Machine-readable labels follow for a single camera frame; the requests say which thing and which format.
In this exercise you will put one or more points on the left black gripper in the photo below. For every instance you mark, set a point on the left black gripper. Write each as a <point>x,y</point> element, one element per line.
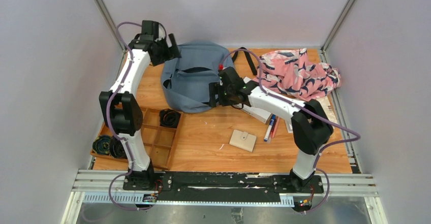
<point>165,51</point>

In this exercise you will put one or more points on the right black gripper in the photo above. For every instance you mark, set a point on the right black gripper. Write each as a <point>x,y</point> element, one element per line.
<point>214,89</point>

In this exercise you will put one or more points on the blue student backpack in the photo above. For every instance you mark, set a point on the blue student backpack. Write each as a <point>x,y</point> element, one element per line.
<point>185,80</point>

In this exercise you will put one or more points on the white Decorate Furniture book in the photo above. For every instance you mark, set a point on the white Decorate Furniture book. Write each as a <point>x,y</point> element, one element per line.
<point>259,114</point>

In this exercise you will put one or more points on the white coffee cover book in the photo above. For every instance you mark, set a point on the white coffee cover book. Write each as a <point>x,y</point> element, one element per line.
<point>328,109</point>

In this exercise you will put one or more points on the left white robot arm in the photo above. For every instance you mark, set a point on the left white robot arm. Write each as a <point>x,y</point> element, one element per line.
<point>121,111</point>

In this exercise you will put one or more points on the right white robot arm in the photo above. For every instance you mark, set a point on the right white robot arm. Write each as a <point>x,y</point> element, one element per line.
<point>310,126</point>

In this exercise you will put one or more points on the beige snap wallet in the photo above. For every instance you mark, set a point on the beige snap wallet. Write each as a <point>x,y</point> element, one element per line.
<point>243,140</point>

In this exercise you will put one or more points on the blue cap marker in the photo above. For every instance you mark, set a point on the blue cap marker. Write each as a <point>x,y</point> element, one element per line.
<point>269,128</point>

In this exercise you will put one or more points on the pink pen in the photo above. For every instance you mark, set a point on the pink pen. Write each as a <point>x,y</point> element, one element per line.
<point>276,127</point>

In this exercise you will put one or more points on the pink floral cloth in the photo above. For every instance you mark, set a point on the pink floral cloth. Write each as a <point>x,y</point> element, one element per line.
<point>290,72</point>

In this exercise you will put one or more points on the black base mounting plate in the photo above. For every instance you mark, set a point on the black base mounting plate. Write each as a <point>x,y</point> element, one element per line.
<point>224,187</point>

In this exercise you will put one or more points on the dark rolled sock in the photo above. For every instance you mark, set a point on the dark rolled sock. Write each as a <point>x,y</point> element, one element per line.
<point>116,149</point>

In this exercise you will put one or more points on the green patterned rolled sock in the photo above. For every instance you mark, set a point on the green patterned rolled sock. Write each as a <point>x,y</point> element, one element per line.
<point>101,145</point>

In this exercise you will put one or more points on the aluminium frame rail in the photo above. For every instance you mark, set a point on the aluminium frame rail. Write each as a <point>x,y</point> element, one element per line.
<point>103,186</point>

